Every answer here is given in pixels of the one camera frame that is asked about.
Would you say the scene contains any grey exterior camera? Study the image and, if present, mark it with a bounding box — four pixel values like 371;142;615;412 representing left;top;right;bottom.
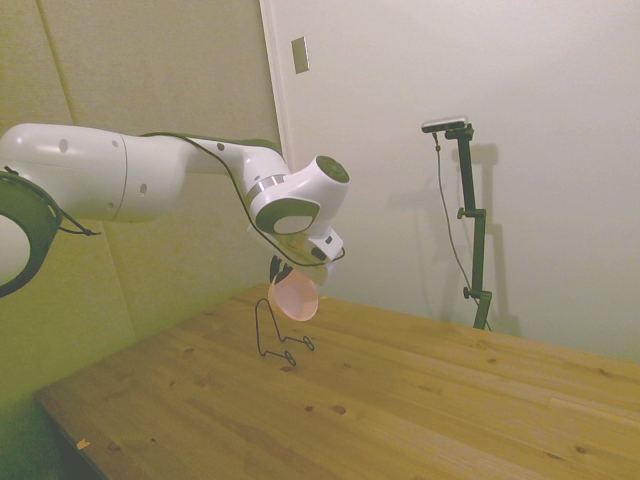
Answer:
420;114;470;135

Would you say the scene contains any pink plastic bowl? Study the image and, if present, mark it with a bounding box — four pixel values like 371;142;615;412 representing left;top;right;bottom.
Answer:
267;269;320;323

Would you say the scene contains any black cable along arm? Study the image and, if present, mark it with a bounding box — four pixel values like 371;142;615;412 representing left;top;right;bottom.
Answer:
140;131;347;266

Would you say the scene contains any black camera stand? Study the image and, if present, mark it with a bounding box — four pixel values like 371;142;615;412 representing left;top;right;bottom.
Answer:
443;123;494;331

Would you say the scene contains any grey wall switch plate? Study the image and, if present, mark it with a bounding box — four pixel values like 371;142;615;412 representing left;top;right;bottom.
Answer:
290;35;312;76

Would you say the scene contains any black wire dish rack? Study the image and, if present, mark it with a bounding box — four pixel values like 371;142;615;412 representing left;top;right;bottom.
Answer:
253;298;317;369

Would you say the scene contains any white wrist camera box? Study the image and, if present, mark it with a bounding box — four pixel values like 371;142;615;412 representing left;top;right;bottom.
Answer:
306;228;347;264

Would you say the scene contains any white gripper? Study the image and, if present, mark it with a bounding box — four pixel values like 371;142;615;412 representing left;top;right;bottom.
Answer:
246;222;333;287

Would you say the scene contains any white vertical wall trim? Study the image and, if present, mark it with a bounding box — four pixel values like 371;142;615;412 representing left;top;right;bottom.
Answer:
258;0;297;170

